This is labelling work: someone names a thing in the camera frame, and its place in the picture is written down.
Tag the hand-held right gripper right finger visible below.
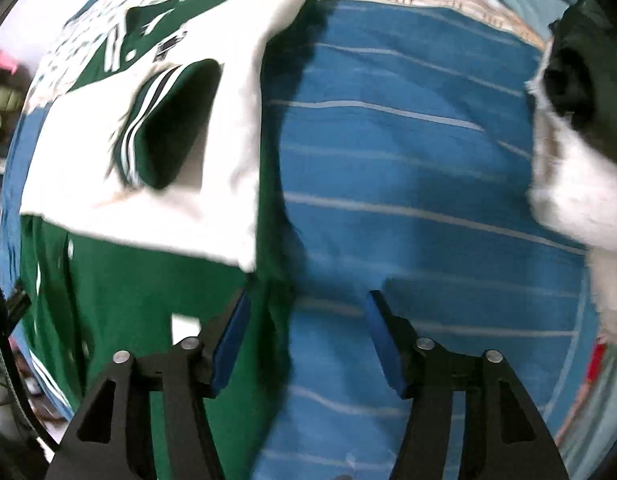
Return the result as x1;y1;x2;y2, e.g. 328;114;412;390
367;290;570;480

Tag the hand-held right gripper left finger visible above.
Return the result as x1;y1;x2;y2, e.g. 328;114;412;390
44;290;253;480

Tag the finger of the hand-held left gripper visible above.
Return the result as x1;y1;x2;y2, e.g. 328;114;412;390
7;285;32;323

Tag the green and white jacket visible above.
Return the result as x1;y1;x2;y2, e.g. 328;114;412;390
18;0;322;480

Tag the blue striped plaid bedsheet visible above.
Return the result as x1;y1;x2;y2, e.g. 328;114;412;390
0;0;609;480

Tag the olive puffer jacket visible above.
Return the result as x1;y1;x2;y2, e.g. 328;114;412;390
0;84;28;112

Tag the black and white fleece garment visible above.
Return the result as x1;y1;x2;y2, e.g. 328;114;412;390
526;0;617;346

